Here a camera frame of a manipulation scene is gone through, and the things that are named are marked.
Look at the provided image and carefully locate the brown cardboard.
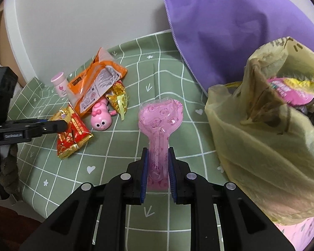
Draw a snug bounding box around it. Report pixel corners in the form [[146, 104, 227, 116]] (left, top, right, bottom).
[[0, 13, 21, 84]]

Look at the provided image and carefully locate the purple bag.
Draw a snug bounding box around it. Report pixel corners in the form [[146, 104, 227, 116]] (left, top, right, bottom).
[[161, 0, 314, 96]]

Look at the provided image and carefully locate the green checked cloth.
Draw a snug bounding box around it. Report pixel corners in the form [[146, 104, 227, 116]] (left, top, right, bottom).
[[9, 30, 252, 251]]

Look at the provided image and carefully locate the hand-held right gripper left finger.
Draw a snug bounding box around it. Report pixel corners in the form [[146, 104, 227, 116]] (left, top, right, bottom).
[[26, 147, 149, 251]]

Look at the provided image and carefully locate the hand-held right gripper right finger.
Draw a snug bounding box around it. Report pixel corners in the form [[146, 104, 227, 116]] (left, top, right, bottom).
[[167, 146, 295, 251]]

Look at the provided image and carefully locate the pink spoon blister pack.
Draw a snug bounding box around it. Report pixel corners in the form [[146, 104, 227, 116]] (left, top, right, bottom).
[[138, 97, 184, 192]]

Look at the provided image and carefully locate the person's left hand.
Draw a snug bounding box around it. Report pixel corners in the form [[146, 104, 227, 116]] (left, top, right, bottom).
[[0, 143, 19, 196]]

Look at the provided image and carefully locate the pink and yellow snack packet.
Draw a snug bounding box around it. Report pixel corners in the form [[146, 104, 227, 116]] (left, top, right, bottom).
[[267, 77, 314, 108]]

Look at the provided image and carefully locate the pink sheet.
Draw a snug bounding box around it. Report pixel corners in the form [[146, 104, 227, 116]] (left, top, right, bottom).
[[273, 209, 314, 251]]

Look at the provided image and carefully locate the red and gold wrapper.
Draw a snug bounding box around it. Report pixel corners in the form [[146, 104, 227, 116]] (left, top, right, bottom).
[[50, 104, 94, 160]]

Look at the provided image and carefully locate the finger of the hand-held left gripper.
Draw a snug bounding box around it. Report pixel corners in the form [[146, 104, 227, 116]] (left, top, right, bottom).
[[39, 120, 69, 137], [5, 118, 50, 126]]

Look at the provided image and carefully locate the yellow plastic bag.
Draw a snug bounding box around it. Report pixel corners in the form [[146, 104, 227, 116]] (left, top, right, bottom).
[[205, 37, 314, 227]]

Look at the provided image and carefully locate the small pink-capped bottle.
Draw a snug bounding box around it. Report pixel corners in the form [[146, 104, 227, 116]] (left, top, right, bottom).
[[51, 73, 68, 98]]

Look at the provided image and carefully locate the orange snack packet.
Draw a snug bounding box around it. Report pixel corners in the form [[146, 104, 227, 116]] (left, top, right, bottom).
[[68, 47, 128, 116]]

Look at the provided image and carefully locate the gold candy wrapper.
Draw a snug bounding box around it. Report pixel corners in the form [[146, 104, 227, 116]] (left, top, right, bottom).
[[106, 82, 129, 121]]

